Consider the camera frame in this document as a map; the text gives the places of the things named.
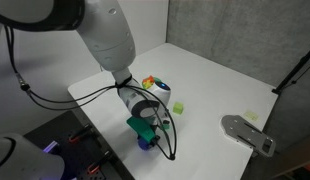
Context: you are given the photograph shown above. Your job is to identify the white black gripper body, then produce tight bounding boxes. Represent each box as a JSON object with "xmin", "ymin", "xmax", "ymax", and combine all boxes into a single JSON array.
[{"xmin": 146, "ymin": 107, "xmax": 170, "ymax": 131}]

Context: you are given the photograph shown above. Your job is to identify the purple spiky ball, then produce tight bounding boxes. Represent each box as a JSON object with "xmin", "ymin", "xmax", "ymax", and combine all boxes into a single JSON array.
[{"xmin": 138, "ymin": 137, "xmax": 154, "ymax": 151}]

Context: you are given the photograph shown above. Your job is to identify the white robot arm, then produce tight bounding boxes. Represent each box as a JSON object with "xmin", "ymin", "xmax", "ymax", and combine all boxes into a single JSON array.
[{"xmin": 0, "ymin": 0, "xmax": 167, "ymax": 180}]

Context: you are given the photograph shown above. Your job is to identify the green bowl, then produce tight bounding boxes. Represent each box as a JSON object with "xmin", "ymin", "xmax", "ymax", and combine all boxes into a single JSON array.
[{"xmin": 153, "ymin": 77, "xmax": 162, "ymax": 82}]

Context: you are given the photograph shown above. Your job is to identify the lime green foam cube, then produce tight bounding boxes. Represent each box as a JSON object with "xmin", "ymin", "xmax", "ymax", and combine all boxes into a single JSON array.
[{"xmin": 173, "ymin": 102, "xmax": 184, "ymax": 114}]

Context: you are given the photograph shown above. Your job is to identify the yellow spiky star toy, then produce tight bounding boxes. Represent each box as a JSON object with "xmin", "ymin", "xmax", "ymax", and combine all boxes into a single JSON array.
[{"xmin": 142, "ymin": 81, "xmax": 152, "ymax": 89}]

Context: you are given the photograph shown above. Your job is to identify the orange rubber bear toy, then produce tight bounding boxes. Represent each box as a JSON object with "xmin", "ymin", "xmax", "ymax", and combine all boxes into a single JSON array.
[{"xmin": 143, "ymin": 75, "xmax": 155, "ymax": 85}]

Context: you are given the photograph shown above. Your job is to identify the grey metal mounting plate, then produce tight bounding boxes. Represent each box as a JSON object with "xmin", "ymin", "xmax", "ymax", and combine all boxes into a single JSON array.
[{"xmin": 221, "ymin": 115, "xmax": 276, "ymax": 157}]

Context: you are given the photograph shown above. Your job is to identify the yellow sticky note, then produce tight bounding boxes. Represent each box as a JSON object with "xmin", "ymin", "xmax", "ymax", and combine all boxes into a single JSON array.
[{"xmin": 244, "ymin": 110, "xmax": 259, "ymax": 121}]

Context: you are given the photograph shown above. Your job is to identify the black vertical pole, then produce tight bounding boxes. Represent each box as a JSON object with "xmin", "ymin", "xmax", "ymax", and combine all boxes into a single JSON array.
[{"xmin": 272, "ymin": 50, "xmax": 310, "ymax": 95}]

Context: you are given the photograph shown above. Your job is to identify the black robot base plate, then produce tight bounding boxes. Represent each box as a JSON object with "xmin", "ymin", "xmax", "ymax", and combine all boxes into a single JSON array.
[{"xmin": 24, "ymin": 111, "xmax": 135, "ymax": 180}]

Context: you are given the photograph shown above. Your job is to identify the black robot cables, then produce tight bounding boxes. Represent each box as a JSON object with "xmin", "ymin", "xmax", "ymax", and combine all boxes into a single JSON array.
[{"xmin": 3, "ymin": 24, "xmax": 178, "ymax": 161}]

